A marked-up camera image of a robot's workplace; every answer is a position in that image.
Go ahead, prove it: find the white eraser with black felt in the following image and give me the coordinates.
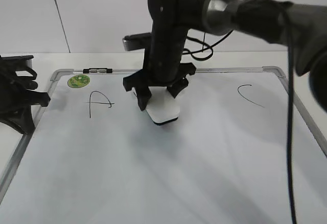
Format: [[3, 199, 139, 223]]
[[145, 87, 180, 126]]

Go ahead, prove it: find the white board with grey frame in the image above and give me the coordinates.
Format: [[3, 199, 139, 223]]
[[0, 66, 327, 224]]

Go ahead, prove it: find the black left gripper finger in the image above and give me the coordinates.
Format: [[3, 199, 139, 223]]
[[1, 106, 35, 134], [26, 90, 50, 107]]

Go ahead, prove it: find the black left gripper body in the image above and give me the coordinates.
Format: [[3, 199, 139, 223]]
[[1, 55, 38, 113]]

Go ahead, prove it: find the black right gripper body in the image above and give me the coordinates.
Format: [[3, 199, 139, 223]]
[[123, 0, 205, 91]]

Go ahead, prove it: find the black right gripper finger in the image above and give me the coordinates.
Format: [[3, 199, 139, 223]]
[[134, 84, 151, 111], [167, 77, 189, 98]]

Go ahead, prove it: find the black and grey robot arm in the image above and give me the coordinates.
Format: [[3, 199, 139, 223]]
[[123, 0, 326, 133]]

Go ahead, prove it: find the black cable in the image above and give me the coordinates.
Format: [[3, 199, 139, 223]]
[[183, 3, 298, 224]]

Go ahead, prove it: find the round green sticker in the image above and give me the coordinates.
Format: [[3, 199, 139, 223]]
[[67, 74, 90, 89]]

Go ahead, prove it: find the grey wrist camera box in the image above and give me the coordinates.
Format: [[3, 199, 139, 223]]
[[123, 32, 151, 52]]

